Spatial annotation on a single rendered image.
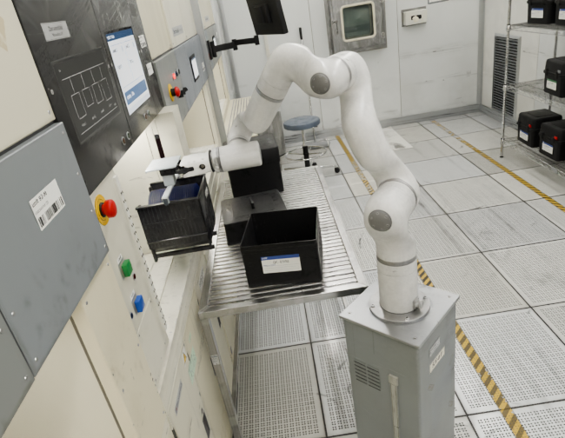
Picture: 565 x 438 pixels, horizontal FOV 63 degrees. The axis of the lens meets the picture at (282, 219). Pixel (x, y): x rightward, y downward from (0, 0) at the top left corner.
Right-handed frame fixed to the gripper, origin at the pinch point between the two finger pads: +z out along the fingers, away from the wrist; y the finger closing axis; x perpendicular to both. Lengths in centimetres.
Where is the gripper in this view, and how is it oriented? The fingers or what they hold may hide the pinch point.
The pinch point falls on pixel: (166, 169)
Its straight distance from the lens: 158.6
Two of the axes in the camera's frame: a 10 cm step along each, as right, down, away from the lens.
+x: -1.6, -8.9, -4.2
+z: -9.9, 1.7, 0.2
